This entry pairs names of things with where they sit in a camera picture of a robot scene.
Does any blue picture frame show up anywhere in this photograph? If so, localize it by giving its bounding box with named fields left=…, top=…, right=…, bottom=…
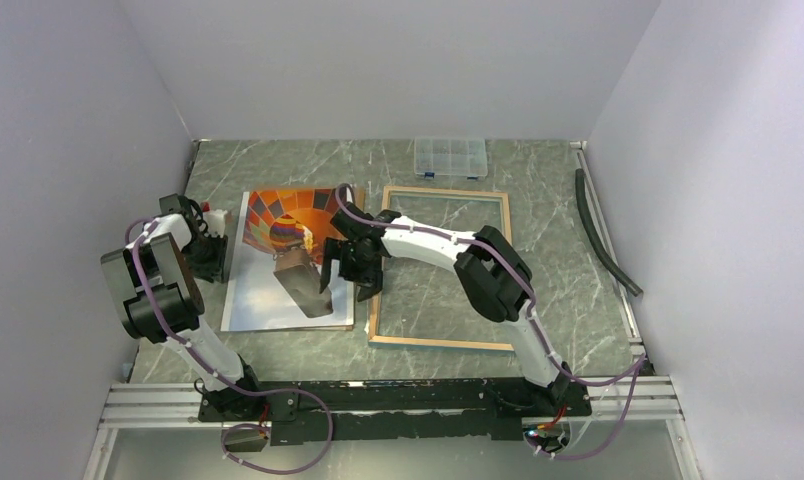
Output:
left=367, top=186, right=512, bottom=352

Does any black hose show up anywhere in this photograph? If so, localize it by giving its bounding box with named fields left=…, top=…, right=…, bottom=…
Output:
left=574, top=167, right=644, bottom=297

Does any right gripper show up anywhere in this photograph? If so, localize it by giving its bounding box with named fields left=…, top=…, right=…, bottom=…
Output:
left=320, top=238, right=382, bottom=302

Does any aluminium rail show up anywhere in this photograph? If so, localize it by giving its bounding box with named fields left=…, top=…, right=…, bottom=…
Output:
left=101, top=376, right=684, bottom=428

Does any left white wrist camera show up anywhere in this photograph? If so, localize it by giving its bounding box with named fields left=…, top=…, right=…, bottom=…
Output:
left=203, top=209, right=232, bottom=238

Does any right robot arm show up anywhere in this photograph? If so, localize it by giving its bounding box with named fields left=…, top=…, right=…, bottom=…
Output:
left=319, top=204, right=571, bottom=415

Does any hot air balloon photo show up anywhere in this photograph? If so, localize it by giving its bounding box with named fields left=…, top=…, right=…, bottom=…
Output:
left=220, top=187, right=354, bottom=332

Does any black base bar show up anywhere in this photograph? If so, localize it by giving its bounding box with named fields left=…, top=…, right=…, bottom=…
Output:
left=198, top=377, right=592, bottom=446

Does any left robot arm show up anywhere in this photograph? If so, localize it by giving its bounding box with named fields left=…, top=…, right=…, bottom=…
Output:
left=100, top=194, right=265, bottom=420

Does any clear plastic organizer box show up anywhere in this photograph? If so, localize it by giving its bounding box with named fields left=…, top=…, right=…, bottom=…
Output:
left=414, top=137, right=488, bottom=179

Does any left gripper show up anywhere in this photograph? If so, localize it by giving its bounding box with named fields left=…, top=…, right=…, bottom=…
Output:
left=182, top=231, right=229, bottom=283

